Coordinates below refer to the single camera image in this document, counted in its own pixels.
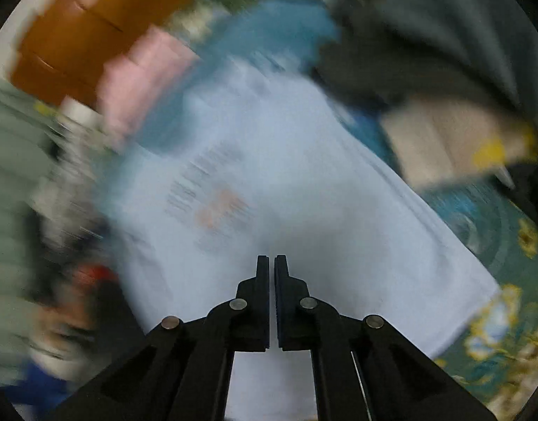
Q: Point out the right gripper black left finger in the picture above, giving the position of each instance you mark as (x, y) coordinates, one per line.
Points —
(182, 371)

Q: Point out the orange wooden headboard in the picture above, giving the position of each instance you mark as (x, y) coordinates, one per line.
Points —
(64, 51)

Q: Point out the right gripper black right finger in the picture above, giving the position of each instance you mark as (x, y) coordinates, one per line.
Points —
(364, 369)

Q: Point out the folded pink fleece blanket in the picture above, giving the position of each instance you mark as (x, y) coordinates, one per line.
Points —
(132, 82)

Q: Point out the light blue printed t-shirt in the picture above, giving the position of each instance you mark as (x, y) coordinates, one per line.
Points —
(256, 163)

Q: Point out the beige fleece garment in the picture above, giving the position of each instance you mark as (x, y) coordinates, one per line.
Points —
(441, 142)

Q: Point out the dark grey sweatshirt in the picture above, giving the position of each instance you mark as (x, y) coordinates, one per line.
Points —
(482, 51)

